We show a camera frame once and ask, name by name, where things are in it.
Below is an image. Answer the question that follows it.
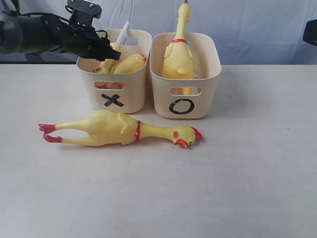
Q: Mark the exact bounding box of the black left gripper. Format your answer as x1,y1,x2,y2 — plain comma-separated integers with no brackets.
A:
52,19,121,61

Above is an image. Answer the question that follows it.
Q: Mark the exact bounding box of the severed yellow chicken head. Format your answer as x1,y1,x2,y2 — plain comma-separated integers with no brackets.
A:
93,21,131,89

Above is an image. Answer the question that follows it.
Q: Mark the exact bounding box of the headless yellow chicken body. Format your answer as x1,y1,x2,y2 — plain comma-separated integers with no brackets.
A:
111,54,147,74

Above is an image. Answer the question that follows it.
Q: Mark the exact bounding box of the large yellow rubber chicken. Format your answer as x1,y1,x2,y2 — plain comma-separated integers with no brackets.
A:
161,0,194,96

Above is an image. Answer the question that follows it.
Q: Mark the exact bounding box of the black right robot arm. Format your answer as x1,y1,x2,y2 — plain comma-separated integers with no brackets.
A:
303,19,317,46

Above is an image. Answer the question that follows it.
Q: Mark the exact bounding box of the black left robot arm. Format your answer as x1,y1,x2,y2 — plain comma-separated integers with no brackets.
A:
0,14,121,61

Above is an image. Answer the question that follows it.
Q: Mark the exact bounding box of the cream bin marked X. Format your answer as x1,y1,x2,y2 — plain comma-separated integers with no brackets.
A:
76,29,152,114

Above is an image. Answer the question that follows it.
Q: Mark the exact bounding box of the yellow rubber chicken with head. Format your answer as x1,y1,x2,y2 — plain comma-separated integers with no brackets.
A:
38,110,203,148

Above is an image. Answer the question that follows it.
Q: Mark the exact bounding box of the cream bin marked O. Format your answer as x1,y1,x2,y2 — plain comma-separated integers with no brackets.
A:
150,33,221,119

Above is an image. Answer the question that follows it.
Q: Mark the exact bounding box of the blue backdrop curtain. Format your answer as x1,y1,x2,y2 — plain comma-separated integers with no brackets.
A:
0,0,317,65

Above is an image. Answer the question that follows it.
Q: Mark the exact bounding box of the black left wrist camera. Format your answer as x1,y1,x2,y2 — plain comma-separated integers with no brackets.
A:
65,0,102,27

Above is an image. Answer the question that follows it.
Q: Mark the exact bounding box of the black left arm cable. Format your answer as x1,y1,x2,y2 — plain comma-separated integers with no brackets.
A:
2,0,72,23

